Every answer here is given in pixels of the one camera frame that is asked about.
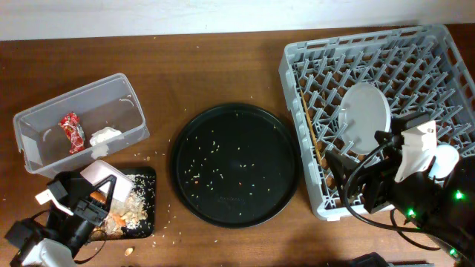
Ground pink bowl with food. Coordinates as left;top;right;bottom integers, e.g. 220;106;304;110
80;160;134;202

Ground white tissue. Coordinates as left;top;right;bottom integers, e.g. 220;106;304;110
89;127;122;159

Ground red snack wrapper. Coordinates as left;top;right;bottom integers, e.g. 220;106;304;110
59;112;85;154

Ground pale blue plate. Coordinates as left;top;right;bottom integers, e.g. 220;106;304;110
338;82;391;154

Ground light blue cup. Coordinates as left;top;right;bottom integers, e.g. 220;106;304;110
429;145;459;179

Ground wooden chopstick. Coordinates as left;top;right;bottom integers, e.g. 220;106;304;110
299;91;326;169

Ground orange carrot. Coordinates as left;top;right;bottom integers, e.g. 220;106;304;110
90;191;126;228

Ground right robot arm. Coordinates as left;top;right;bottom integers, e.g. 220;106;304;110
326;131;474;266

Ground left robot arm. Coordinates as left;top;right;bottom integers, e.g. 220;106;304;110
5;172;117;266

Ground grey dishwasher rack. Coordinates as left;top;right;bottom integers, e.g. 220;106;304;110
278;24;474;221

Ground black rectangular tray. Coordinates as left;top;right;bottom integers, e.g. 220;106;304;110
55;166;157;242

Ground food scraps and rice pile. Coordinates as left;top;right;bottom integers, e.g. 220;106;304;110
91;174;156;240

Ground clear plastic bin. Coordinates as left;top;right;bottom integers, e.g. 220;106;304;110
13;73;150;179

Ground peanut on table front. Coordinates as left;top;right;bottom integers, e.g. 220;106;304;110
124;248;134;256

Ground round black serving tray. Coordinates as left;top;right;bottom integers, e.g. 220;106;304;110
170;103;302;228

